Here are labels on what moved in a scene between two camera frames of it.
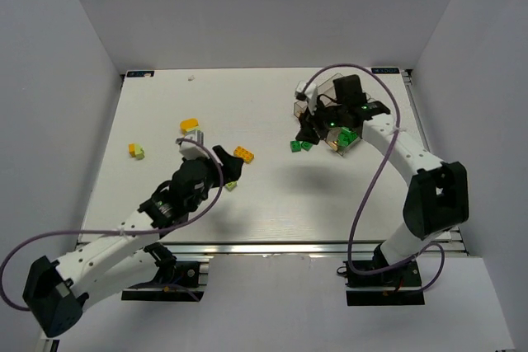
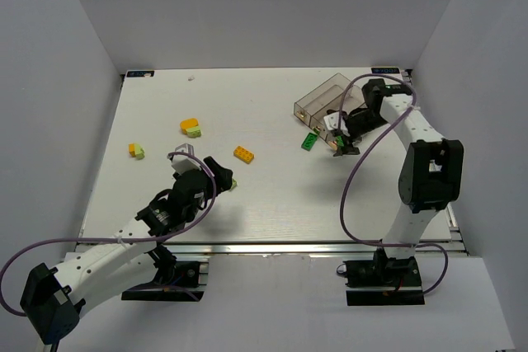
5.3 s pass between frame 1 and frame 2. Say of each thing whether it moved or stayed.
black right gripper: moved
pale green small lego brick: stayed
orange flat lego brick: stayed
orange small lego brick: stayed
